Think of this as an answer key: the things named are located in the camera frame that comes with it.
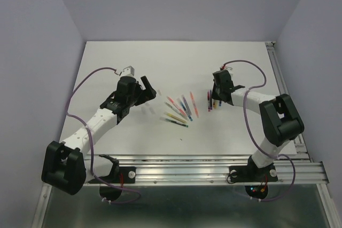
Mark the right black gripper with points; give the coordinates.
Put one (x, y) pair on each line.
(214, 95)

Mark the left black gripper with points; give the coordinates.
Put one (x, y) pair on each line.
(145, 95)

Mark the red pen with cap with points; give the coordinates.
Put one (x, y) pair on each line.
(210, 91)

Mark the pink pen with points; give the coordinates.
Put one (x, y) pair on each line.
(176, 106)

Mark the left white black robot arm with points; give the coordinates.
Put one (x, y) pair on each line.
(64, 165)

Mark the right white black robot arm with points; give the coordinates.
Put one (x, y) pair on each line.
(280, 118)

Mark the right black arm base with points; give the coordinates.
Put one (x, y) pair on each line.
(255, 180)

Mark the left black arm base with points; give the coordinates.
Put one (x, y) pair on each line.
(113, 180)

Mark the green tipped black pen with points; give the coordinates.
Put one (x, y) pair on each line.
(173, 122)

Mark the yellow pen on table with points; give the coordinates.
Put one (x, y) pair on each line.
(175, 117)

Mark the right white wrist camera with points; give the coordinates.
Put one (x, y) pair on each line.
(227, 68)

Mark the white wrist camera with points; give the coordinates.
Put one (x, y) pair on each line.
(227, 68)
(128, 71)

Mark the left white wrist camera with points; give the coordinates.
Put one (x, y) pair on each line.
(128, 71)

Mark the aluminium rail frame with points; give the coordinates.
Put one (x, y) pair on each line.
(192, 191)

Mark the right side aluminium rail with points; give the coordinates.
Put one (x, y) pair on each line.
(299, 142)

